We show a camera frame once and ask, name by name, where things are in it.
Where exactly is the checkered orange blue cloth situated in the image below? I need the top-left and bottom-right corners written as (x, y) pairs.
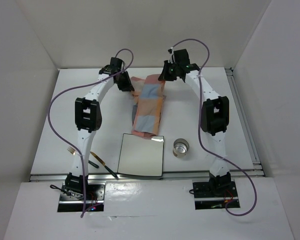
top-left (131, 74), bottom-right (166, 138)

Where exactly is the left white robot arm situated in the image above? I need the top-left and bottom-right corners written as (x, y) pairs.
top-left (65, 57), bottom-right (134, 200)

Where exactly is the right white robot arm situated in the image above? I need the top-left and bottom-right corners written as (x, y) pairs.
top-left (158, 48), bottom-right (231, 197)

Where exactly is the square white plate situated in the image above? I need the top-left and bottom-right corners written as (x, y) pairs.
top-left (117, 133), bottom-right (164, 178)

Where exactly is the metal cup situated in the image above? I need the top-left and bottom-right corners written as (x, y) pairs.
top-left (172, 138), bottom-right (190, 158)

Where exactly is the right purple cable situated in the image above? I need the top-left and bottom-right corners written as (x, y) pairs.
top-left (170, 38), bottom-right (258, 216)

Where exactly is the purple cable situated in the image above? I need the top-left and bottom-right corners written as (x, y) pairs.
top-left (170, 38), bottom-right (258, 216)
top-left (47, 48), bottom-right (135, 219)

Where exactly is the gold knife green handle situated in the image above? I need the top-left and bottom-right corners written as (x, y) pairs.
top-left (90, 151), bottom-right (119, 179)

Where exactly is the gold fork green handle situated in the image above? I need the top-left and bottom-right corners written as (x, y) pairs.
top-left (67, 146), bottom-right (99, 169)

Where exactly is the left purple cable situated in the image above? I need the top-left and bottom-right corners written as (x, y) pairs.
top-left (47, 48), bottom-right (135, 219)

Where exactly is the aluminium rail right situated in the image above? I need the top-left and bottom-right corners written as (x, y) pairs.
top-left (224, 68), bottom-right (264, 172)

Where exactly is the aluminium rail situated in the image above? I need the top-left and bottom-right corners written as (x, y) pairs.
top-left (29, 169), bottom-right (266, 182)
top-left (224, 68), bottom-right (264, 172)

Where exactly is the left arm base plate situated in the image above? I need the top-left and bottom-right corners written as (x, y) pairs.
top-left (54, 183), bottom-right (106, 213)

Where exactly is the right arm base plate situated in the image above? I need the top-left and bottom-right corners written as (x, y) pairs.
top-left (188, 181), bottom-right (241, 210)

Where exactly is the aluminium rail front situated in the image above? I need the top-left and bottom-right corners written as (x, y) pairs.
top-left (29, 169), bottom-right (266, 182)

